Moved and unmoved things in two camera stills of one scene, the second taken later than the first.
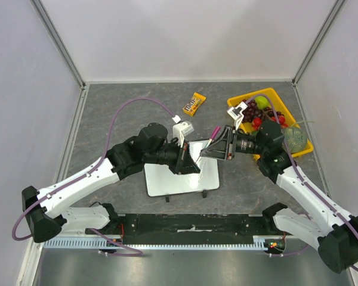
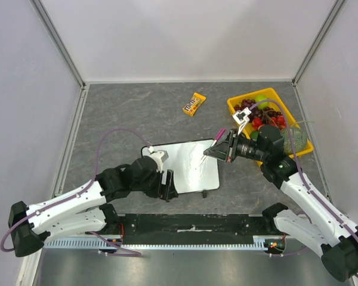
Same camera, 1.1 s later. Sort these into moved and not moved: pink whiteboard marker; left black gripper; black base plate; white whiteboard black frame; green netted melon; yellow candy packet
Moved: pink whiteboard marker; left black gripper
Not moved: black base plate; yellow candy packet; white whiteboard black frame; green netted melon
